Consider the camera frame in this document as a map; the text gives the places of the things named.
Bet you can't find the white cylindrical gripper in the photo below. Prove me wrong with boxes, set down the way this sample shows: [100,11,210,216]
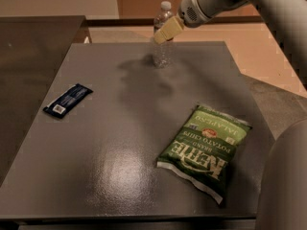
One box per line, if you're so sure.
[153,0,210,44]

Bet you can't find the clear plastic water bottle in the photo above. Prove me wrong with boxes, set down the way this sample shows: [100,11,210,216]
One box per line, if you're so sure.
[153,1,174,68]

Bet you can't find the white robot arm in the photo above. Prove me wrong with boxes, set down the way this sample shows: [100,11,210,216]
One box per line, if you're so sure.
[153,0,307,230]

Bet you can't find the dark blue rxbar wrapper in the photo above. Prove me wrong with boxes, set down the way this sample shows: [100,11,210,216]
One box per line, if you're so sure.
[43,83,93,119]

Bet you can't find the green jalapeno potato chips bag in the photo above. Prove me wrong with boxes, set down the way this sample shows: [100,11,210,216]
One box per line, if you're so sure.
[157,104,252,204]

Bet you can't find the dark side table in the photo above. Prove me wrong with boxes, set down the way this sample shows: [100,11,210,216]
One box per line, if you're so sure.
[0,15,91,185]

